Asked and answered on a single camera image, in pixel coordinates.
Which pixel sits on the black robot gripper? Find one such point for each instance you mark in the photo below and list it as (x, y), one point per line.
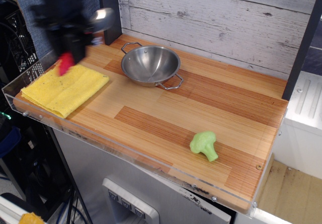
(60, 19)

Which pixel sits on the red handled metal spoon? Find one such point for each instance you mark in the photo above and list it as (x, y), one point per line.
(97, 23)

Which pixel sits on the yellow cloth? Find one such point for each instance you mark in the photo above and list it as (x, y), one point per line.
(61, 95)

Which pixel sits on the black plastic crate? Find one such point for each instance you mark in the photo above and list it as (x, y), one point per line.
(17, 48)

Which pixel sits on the green toy broccoli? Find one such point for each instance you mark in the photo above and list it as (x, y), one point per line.
(204, 143)

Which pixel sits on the grey panel with buttons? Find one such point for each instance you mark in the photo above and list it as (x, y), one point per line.
(127, 208)

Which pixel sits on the white ribbed box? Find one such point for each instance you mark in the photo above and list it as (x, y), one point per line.
(304, 107)

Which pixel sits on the clear acrylic table guard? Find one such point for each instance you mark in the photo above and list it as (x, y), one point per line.
(139, 137)

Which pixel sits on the dark left vertical post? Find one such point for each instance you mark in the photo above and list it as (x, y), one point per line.
(114, 30)

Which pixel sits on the dark vertical post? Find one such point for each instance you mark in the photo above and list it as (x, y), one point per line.
(303, 50)
(114, 30)

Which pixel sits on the steel bowl with handles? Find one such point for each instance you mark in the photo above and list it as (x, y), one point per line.
(150, 65)

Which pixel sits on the dark right vertical post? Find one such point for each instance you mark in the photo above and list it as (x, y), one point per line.
(303, 50)

